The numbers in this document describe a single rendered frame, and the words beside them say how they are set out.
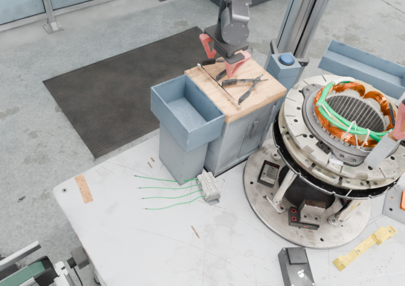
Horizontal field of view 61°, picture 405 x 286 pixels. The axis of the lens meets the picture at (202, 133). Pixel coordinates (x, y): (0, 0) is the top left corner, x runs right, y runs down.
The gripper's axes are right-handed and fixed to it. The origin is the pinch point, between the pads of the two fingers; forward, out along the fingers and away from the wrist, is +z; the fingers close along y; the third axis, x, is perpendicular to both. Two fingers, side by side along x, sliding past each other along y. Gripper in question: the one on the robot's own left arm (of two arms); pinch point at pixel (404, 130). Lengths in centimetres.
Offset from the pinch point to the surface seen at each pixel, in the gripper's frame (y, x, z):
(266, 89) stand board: -2.4, 29.9, 17.0
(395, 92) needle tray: 33.7, 13.5, 15.8
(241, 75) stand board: -5.1, 37.1, 17.7
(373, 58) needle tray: 38.3, 26.4, 15.0
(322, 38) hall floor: 190, 125, 118
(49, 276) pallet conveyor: -64, 24, 55
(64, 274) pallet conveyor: -61, 23, 58
